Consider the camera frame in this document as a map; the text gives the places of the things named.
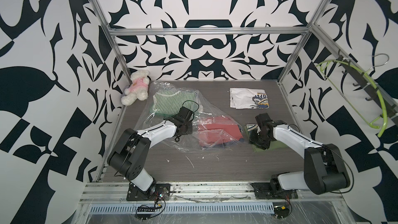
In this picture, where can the black connector block left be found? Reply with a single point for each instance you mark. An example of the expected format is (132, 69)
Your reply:
(144, 212)

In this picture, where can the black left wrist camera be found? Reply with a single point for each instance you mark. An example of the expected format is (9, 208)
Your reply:
(185, 114)

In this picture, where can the aluminium frame back crossbar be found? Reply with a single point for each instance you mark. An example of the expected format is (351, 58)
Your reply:
(208, 31)

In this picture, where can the red t-shirt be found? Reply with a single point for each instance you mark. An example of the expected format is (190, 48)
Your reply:
(217, 131)

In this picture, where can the white slotted cable duct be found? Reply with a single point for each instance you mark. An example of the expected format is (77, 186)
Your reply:
(189, 208)

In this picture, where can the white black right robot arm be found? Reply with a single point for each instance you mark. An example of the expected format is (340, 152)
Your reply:
(325, 171)

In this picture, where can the black wall hook rack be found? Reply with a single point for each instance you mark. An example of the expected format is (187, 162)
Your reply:
(374, 89)

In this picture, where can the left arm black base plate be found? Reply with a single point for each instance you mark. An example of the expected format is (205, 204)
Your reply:
(157, 191)

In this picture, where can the green white striped garment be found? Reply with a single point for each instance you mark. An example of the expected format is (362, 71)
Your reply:
(167, 102)

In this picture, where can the aluminium frame rail front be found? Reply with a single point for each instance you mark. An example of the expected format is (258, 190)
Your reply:
(196, 192)

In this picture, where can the black connector block right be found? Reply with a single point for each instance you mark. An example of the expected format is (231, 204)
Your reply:
(281, 212)

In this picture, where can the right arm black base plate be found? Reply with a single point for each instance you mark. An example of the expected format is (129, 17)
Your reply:
(267, 190)

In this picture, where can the green wire clothes hanger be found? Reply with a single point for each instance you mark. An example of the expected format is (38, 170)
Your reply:
(326, 69)

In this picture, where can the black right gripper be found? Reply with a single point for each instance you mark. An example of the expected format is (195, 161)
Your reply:
(252, 137)

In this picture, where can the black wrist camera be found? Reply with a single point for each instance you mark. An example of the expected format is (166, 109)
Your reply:
(263, 120)
(185, 114)

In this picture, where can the white teddy bear pink shirt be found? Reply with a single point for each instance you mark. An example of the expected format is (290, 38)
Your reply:
(138, 90)

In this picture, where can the clear plastic vacuum bag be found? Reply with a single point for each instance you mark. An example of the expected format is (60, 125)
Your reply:
(187, 143)

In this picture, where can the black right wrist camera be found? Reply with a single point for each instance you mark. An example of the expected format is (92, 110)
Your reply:
(263, 120)

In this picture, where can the green printed t-shirt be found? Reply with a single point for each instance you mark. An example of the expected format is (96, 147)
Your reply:
(276, 146)

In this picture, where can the black connector block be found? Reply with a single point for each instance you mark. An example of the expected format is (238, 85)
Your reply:
(281, 212)
(144, 212)

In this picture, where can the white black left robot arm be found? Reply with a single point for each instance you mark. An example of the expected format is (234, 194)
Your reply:
(130, 153)

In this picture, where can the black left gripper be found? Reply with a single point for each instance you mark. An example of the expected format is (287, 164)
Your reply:
(189, 129)

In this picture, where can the white printed tank top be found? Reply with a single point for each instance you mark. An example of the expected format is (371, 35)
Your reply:
(244, 98)

